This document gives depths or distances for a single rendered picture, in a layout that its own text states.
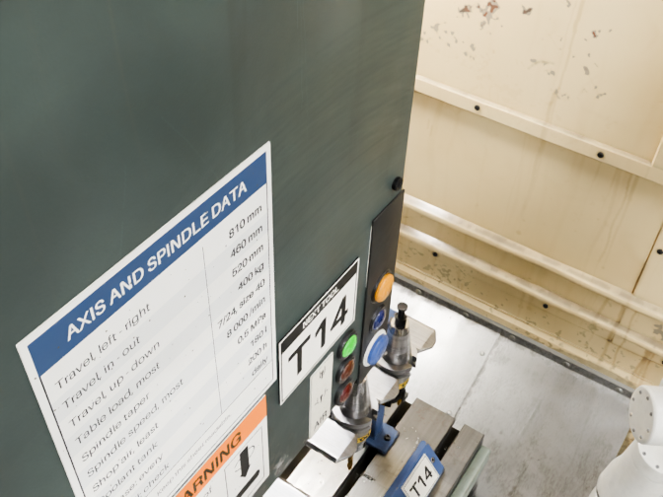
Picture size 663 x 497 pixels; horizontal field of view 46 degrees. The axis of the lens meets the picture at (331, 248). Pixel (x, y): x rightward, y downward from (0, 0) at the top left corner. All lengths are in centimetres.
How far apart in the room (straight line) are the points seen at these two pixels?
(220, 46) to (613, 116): 102
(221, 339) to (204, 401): 4
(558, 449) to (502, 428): 11
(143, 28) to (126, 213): 8
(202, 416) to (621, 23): 93
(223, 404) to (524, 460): 119
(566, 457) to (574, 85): 73
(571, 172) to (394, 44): 93
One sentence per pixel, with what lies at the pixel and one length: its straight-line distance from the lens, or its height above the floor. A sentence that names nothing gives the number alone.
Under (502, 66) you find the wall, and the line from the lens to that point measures 134.
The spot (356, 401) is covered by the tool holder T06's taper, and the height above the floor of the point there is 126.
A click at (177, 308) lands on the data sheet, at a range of 40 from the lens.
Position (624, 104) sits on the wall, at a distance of 130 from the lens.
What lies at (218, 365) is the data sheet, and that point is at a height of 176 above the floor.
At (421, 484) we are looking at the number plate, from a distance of 138.
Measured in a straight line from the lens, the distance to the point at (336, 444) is 107.
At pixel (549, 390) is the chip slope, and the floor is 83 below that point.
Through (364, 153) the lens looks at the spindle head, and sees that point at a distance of 51.
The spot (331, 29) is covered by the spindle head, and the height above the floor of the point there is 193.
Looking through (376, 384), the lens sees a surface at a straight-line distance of 113.
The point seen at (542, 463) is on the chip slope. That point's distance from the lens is 164.
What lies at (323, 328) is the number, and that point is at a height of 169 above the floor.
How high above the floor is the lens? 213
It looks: 44 degrees down
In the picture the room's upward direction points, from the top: 3 degrees clockwise
